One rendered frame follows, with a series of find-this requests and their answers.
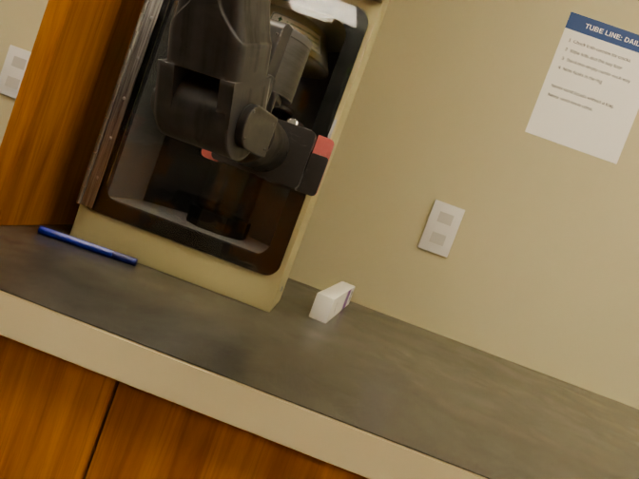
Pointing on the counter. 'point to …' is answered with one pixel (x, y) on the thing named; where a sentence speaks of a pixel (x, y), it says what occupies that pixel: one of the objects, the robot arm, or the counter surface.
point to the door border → (120, 101)
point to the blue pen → (87, 245)
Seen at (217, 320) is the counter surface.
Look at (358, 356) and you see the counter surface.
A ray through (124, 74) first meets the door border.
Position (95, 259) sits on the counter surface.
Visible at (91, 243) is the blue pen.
